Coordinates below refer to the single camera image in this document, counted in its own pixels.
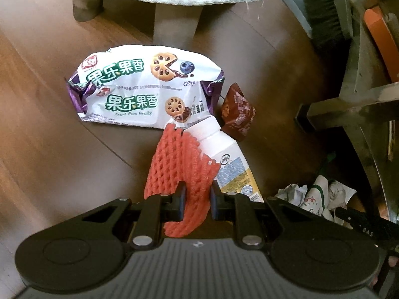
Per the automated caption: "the yellow white milk bottle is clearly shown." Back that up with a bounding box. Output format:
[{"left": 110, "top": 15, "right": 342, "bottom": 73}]
[{"left": 185, "top": 116, "right": 264, "bottom": 203}]

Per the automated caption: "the white crumpled tissue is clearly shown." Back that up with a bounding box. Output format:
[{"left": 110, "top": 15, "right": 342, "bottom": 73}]
[{"left": 275, "top": 175, "right": 356, "bottom": 227}]

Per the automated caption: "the red foam fruit net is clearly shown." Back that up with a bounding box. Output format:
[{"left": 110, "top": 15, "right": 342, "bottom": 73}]
[{"left": 144, "top": 124, "right": 220, "bottom": 238}]

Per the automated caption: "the green white paper cup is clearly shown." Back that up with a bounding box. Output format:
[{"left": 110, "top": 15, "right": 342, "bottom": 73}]
[{"left": 299, "top": 175, "right": 329, "bottom": 217}]

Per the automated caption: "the dark red snack wrapper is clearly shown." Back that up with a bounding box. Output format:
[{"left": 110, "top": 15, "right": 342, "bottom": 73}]
[{"left": 221, "top": 83, "right": 256, "bottom": 141}]

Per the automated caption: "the white purple biscuit bag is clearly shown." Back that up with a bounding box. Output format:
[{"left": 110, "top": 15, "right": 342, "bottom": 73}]
[{"left": 68, "top": 45, "right": 224, "bottom": 129}]

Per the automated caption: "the grey chair base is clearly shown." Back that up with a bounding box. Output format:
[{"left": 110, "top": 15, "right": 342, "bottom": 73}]
[{"left": 283, "top": 0, "right": 398, "bottom": 222}]

